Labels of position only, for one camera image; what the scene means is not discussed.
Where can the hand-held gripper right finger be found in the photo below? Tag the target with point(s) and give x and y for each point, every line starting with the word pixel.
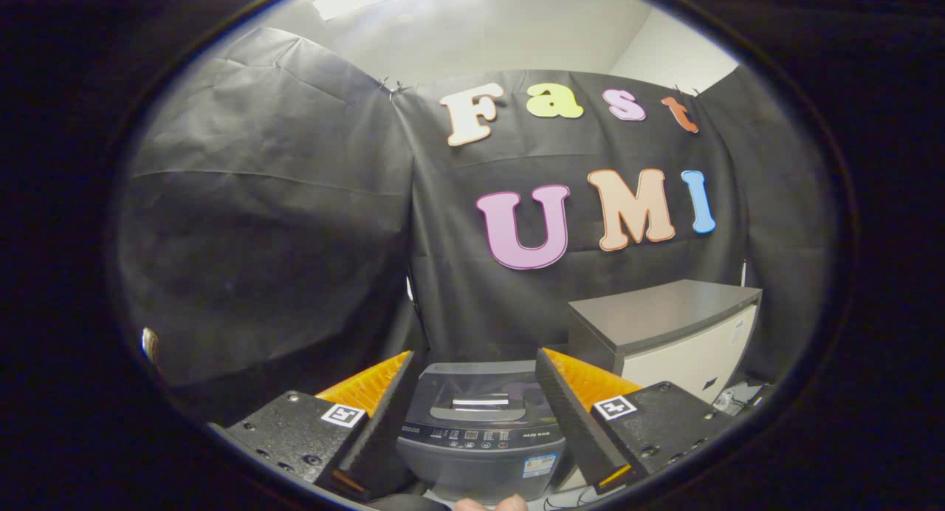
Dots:
pixel 572 422

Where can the grey washing machine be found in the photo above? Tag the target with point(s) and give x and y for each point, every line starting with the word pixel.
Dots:
pixel 480 459

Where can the white cabinet with grey top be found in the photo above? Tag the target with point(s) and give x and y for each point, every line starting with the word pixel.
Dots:
pixel 664 319

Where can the silver flat device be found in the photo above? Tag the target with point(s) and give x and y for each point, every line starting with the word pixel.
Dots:
pixel 150 345

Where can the black backdrop cloth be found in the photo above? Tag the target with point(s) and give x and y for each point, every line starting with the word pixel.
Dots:
pixel 280 215

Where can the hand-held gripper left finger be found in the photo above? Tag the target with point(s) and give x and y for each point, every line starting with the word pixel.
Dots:
pixel 380 426

